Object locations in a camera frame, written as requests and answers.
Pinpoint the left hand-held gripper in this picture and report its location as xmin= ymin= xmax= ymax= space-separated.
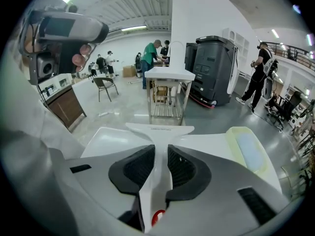
xmin=18 ymin=6 xmax=110 ymax=86

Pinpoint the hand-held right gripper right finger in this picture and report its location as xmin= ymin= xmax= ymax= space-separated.
xmin=149 ymin=144 xmax=289 ymax=236

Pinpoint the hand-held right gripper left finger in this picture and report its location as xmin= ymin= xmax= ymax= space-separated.
xmin=64 ymin=144 xmax=156 ymax=232

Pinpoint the white squeegee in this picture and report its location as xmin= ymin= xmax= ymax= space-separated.
xmin=125 ymin=122 xmax=195 ymax=234

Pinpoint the person's left hand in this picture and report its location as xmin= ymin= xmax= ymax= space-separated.
xmin=71 ymin=43 xmax=93 ymax=73

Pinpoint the pale yellow tray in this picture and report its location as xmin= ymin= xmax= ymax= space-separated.
xmin=225 ymin=126 xmax=268 ymax=174

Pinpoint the brown wicker chair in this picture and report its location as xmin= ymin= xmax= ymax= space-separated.
xmin=93 ymin=77 xmax=120 ymax=103

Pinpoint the cardboard box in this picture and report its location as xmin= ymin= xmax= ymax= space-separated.
xmin=122 ymin=65 xmax=137 ymax=78

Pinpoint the person's white clothing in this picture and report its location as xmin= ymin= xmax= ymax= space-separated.
xmin=0 ymin=55 xmax=86 ymax=236

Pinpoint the dark wooden cabinet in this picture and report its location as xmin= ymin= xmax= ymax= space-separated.
xmin=46 ymin=84 xmax=88 ymax=130

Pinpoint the black office chair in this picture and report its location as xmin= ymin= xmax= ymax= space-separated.
xmin=266 ymin=90 xmax=303 ymax=130

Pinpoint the white curved faucet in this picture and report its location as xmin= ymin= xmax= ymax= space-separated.
xmin=169 ymin=41 xmax=185 ymax=68

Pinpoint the large black cleaning machine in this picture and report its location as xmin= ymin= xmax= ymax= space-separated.
xmin=185 ymin=35 xmax=239 ymax=110

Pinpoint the steel table with white top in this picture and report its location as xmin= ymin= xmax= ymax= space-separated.
xmin=144 ymin=66 xmax=196 ymax=126

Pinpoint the black balcony railing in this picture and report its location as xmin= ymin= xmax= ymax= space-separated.
xmin=265 ymin=41 xmax=315 ymax=71

